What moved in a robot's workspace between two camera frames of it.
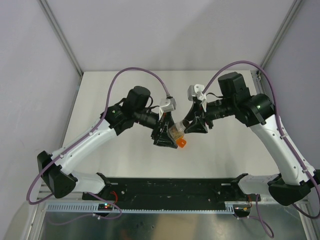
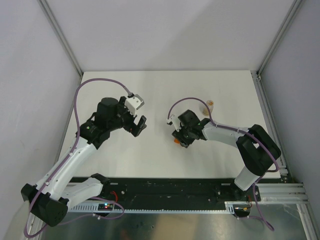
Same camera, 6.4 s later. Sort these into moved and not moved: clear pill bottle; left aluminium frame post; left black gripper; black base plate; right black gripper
Moved: right black gripper; left black gripper; clear pill bottle
Not moved: left aluminium frame post; black base plate
